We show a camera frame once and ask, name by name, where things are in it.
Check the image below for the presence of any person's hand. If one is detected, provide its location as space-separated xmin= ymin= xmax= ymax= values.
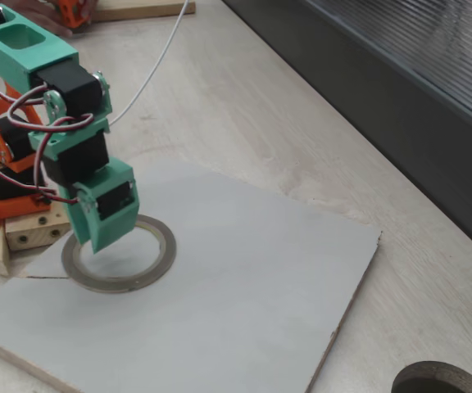
xmin=14 ymin=0 xmax=98 ymax=38

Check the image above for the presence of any wooden base block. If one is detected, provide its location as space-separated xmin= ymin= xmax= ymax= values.
xmin=4 ymin=195 xmax=72 ymax=251

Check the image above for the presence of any white laminated board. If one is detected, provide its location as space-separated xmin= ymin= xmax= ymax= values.
xmin=0 ymin=157 xmax=384 ymax=393

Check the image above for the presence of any long wooden plank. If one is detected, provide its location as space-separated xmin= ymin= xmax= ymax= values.
xmin=71 ymin=1 xmax=197 ymax=25

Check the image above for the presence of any frosted glass desk partition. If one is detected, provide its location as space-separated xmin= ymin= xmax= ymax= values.
xmin=223 ymin=0 xmax=472 ymax=265

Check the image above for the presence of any grey ring of tape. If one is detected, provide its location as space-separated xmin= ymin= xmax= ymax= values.
xmin=61 ymin=212 xmax=177 ymax=294

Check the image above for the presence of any red white black servo wire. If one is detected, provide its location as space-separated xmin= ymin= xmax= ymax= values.
xmin=0 ymin=163 xmax=63 ymax=205
xmin=33 ymin=114 xmax=96 ymax=206
xmin=0 ymin=79 xmax=96 ymax=134

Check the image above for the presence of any white USB cable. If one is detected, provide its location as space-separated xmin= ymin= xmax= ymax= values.
xmin=108 ymin=0 xmax=191 ymax=126

